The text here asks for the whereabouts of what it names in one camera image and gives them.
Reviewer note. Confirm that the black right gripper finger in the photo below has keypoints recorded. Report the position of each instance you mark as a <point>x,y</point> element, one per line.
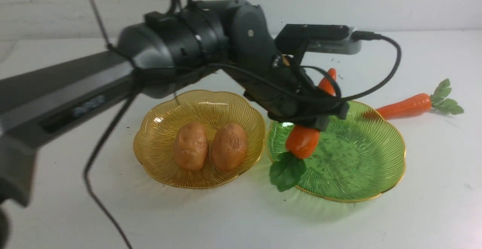
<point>317,122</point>
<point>341,110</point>

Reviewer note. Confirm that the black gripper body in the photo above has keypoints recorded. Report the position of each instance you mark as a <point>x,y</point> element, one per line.
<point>283,91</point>

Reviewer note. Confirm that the orange carrot with green leaves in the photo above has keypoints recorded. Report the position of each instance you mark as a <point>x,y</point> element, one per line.
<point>288,168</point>

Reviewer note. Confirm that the brown wrinkled potato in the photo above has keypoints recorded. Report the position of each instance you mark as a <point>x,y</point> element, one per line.
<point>229,147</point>

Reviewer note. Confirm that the brown potato with dimples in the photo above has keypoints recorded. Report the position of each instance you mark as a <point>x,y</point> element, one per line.
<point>191,147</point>

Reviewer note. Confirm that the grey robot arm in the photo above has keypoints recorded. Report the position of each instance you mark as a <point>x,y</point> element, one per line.
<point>159,57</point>

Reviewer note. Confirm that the amber ribbed plastic plate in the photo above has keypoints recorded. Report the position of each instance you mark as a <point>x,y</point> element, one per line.
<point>154,142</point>

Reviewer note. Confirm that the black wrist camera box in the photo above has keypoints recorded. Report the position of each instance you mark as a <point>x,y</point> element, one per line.
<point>317,38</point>

